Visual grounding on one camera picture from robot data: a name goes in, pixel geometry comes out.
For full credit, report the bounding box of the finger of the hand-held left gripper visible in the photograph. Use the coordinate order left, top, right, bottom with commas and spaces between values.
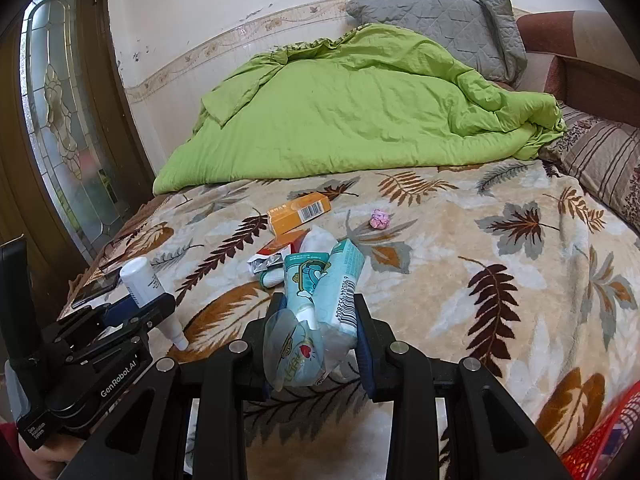
107, 294, 177, 342
59, 298, 136, 334

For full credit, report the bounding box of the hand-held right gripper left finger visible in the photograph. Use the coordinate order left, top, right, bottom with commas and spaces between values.
57, 292, 285, 480

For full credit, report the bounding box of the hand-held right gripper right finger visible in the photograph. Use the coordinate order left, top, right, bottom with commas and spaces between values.
354, 295, 573, 480

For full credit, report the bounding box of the white spray bottle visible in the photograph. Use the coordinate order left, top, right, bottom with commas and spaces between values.
120, 256, 190, 351

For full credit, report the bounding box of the cartoon printed plastic wrapper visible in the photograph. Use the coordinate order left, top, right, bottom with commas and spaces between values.
263, 252, 362, 392

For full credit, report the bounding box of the teal tissue packet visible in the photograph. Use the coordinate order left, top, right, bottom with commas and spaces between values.
314, 238, 367, 343

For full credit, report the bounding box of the person's left hand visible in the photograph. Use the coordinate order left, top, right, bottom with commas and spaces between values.
20, 430, 87, 480

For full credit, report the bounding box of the black phone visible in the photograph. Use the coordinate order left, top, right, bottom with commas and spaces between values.
70, 267, 124, 310

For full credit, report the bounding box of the small teal rimmed container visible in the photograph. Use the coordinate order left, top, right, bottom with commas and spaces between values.
259, 267, 287, 289

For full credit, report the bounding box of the silver foil wrapper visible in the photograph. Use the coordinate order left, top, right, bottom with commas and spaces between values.
248, 253, 287, 277

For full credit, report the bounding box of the orange red box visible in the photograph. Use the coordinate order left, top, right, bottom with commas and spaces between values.
258, 230, 307, 257

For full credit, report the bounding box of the white crumpled tissue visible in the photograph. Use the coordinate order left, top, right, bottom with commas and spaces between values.
299, 226, 347, 257

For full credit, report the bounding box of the orange box with white label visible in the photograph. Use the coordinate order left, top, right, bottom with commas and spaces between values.
266, 192, 333, 237

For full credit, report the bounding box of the leaf print blanket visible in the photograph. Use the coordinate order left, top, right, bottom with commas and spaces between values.
57, 160, 640, 480

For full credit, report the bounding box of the wooden door with glass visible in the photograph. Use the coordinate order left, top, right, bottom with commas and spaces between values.
0, 0, 157, 311

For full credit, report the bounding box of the green blanket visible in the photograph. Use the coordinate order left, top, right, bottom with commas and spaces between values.
152, 23, 569, 195

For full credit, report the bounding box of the red plastic basket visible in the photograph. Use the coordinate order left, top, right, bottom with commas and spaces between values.
561, 379, 640, 480

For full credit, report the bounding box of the striped brown pillow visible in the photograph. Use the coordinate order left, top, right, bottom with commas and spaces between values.
539, 104, 640, 235

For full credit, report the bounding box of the grey quilted pillow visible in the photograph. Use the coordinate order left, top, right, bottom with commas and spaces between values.
345, 0, 529, 87

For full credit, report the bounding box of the brown wooden headboard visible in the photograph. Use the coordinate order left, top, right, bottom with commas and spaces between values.
515, 9, 640, 127

